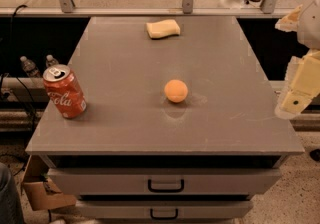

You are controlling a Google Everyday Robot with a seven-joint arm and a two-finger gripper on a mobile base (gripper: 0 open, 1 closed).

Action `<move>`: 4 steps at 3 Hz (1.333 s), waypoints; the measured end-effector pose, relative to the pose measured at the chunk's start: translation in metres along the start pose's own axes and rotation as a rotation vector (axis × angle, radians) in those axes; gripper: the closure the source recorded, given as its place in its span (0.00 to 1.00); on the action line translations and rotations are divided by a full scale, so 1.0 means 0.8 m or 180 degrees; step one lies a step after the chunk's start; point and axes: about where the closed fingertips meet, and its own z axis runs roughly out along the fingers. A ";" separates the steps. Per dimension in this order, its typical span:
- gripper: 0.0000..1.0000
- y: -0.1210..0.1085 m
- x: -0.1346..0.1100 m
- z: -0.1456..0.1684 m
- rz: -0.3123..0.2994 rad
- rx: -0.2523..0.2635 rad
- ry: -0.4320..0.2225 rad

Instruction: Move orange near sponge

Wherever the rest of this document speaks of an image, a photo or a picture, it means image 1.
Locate left plastic water bottle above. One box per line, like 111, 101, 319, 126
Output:
20, 56, 41, 78

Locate black cable left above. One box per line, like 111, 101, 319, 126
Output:
0, 3, 38, 129

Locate grey drawer cabinet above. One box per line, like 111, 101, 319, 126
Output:
27, 16, 303, 224

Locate cardboard box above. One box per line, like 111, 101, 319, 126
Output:
22, 156, 76, 211

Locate red cola can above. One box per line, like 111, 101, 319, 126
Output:
43, 64, 86, 119

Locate orange fruit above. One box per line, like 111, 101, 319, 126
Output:
164, 79, 188, 103

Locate right plastic water bottle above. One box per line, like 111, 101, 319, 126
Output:
46, 55, 58, 67

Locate grey drawer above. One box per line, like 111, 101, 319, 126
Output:
49, 168, 281, 196
76, 201, 253, 221

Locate yellow sponge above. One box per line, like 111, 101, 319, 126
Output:
146, 19, 180, 39

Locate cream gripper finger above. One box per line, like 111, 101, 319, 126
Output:
275, 5, 302, 32
274, 49, 320, 119

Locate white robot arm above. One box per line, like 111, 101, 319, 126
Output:
275, 0, 320, 119

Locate lower grey drawer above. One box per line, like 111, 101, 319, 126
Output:
76, 201, 253, 221

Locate upper grey drawer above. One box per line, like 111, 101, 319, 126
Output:
49, 168, 281, 196

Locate person leg in jeans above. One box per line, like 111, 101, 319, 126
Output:
0, 163, 25, 224

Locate plastic water bottle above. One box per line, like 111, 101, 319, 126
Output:
46, 55, 58, 67
20, 56, 41, 78

